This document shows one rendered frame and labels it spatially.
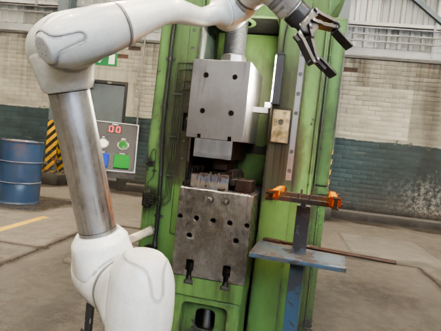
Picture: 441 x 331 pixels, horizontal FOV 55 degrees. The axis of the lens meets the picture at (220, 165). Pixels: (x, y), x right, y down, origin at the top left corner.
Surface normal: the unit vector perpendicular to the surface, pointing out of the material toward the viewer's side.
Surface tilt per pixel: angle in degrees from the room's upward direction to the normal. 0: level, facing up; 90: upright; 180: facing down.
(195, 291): 90
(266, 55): 90
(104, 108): 90
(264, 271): 90
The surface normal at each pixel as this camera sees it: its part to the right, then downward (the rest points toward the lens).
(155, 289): 0.56, -0.16
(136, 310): 0.06, -0.01
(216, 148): -0.23, 0.03
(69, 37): 0.38, 0.17
